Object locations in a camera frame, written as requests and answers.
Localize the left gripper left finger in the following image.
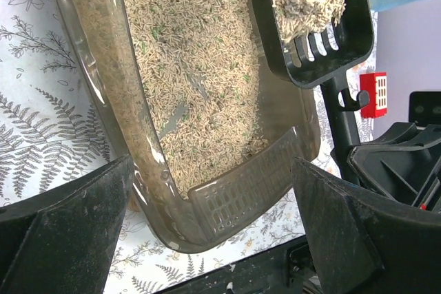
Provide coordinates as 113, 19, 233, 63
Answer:
1, 155, 134, 293

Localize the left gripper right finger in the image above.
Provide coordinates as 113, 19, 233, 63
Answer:
292, 157, 440, 293

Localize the red toy block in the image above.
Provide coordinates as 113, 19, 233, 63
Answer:
359, 72, 388, 118

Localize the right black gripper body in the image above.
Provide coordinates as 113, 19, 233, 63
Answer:
330, 91, 440, 211

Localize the black litter scoop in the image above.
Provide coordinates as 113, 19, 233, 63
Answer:
252, 0, 374, 185

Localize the brown plastic litter box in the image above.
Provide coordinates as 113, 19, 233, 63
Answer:
56, 0, 320, 253

